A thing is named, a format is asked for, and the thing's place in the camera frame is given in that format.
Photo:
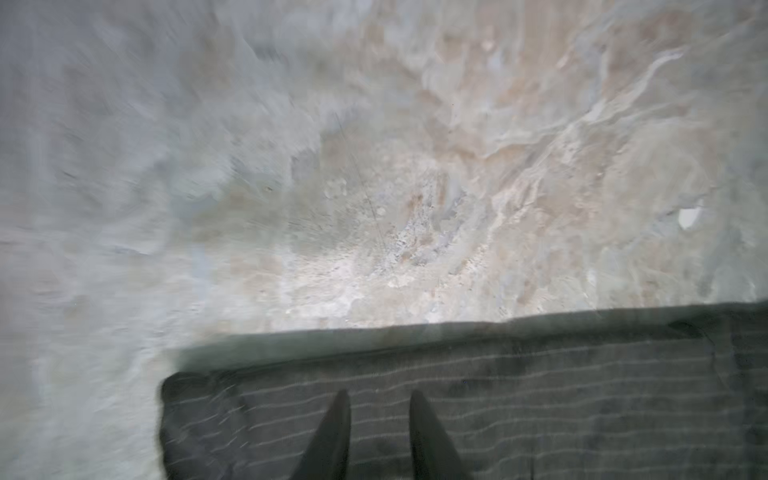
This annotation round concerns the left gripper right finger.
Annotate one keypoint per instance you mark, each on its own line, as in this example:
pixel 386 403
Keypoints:
pixel 434 455

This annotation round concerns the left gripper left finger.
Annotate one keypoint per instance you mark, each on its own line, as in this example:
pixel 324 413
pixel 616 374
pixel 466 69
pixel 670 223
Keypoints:
pixel 326 456

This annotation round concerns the dark grey pinstriped shirt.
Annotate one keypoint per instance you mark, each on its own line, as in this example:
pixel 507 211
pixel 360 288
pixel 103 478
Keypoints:
pixel 659 393

